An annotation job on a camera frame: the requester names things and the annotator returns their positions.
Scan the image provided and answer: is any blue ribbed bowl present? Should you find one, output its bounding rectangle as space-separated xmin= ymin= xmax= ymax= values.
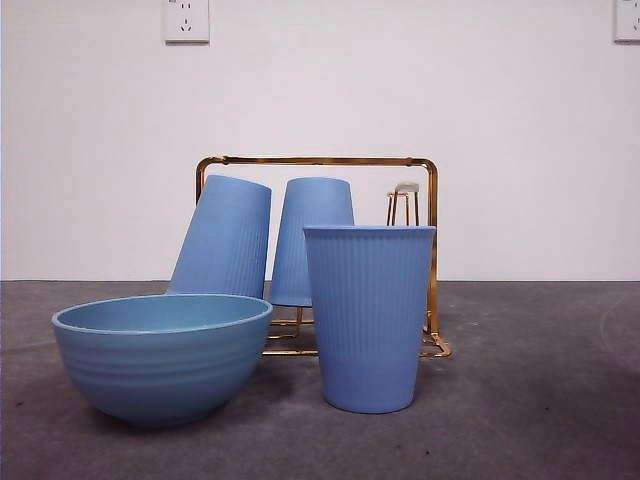
xmin=51 ymin=293 xmax=275 ymax=430

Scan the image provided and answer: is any blue ribbed plastic cup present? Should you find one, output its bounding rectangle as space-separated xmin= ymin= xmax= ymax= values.
xmin=165 ymin=173 xmax=273 ymax=300
xmin=268 ymin=176 xmax=356 ymax=307
xmin=302 ymin=224 xmax=437 ymax=415

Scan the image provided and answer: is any gold wire cup rack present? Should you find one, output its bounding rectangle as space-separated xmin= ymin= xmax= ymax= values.
xmin=193 ymin=155 xmax=455 ymax=359

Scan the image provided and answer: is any white wall socket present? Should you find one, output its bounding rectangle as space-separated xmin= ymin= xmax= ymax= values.
xmin=163 ymin=0 xmax=210 ymax=44
xmin=614 ymin=0 xmax=640 ymax=43

